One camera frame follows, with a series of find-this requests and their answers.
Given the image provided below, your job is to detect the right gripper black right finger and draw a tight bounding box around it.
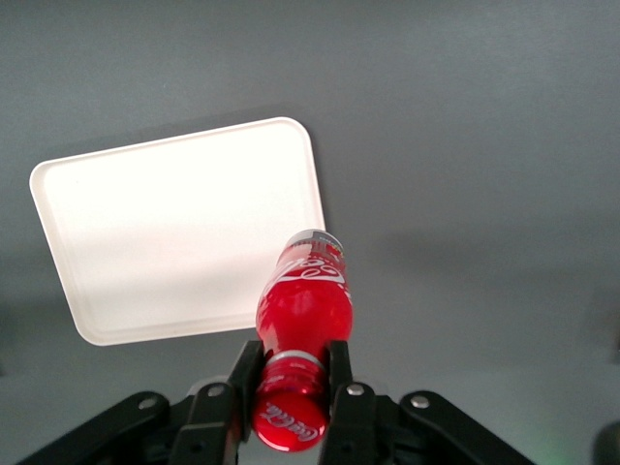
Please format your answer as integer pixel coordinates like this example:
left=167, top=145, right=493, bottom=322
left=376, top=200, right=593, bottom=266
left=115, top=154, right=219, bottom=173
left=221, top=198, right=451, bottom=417
left=317, top=339, right=389, bottom=465

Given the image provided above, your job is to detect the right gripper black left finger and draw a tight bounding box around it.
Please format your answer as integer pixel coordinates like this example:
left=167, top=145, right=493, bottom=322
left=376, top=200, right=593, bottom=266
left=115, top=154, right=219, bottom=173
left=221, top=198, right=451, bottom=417
left=170, top=339, right=266, bottom=465

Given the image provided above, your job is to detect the red coke bottle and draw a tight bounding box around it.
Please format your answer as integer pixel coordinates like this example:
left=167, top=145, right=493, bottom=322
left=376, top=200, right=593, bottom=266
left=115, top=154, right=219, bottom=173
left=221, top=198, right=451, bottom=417
left=250, top=228, right=355, bottom=454

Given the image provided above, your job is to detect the beige plastic tray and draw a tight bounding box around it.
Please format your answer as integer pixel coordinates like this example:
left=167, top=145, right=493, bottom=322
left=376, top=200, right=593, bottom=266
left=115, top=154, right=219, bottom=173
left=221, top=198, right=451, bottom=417
left=28, top=115, right=326, bottom=348

